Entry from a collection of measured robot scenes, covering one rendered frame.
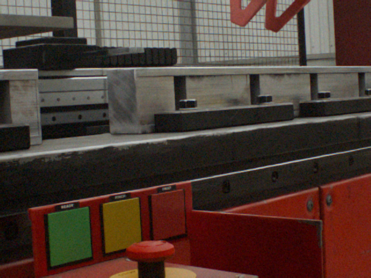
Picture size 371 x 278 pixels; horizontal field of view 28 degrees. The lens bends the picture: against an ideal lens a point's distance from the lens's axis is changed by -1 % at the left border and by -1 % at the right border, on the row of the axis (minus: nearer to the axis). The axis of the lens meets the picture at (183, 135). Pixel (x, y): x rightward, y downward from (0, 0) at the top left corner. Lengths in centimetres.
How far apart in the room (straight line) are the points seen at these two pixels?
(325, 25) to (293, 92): 675
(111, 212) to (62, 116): 65
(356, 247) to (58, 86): 59
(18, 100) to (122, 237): 30
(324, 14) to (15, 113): 732
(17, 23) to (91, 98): 75
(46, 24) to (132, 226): 20
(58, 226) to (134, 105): 46
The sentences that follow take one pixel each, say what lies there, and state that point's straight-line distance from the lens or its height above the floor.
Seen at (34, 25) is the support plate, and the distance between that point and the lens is 65.
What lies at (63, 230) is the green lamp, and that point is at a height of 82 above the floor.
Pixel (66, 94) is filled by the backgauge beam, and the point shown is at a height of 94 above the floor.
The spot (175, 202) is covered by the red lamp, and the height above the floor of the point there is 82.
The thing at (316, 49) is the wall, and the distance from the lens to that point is 817.
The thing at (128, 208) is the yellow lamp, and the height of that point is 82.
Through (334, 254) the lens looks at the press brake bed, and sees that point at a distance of 131.
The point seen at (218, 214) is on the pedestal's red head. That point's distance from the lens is 75.
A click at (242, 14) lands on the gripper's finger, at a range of 70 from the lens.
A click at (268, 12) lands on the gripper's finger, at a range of 80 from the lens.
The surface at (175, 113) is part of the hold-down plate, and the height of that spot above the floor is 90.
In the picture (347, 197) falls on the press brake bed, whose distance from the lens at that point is 134.
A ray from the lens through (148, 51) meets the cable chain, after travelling 170.
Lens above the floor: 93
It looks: 3 degrees down
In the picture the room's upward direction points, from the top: 3 degrees counter-clockwise
